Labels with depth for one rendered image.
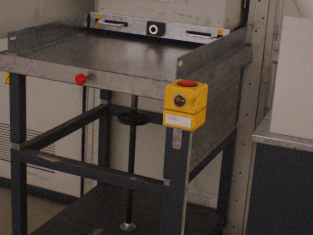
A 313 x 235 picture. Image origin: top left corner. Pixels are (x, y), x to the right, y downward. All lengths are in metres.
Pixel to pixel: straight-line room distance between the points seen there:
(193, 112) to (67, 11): 1.12
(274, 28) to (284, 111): 0.67
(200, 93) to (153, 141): 1.12
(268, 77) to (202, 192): 0.56
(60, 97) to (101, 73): 0.92
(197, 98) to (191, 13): 0.78
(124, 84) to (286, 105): 0.45
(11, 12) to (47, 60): 0.43
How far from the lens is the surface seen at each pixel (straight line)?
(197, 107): 1.38
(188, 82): 1.40
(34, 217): 2.71
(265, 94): 2.28
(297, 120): 1.58
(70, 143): 2.67
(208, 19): 2.10
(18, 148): 1.99
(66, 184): 2.75
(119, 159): 2.59
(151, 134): 2.48
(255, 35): 2.24
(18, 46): 1.93
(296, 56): 1.54
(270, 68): 2.25
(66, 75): 1.78
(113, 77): 1.70
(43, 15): 2.31
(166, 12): 2.15
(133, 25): 2.19
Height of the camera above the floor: 1.26
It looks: 18 degrees down
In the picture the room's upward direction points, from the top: 4 degrees clockwise
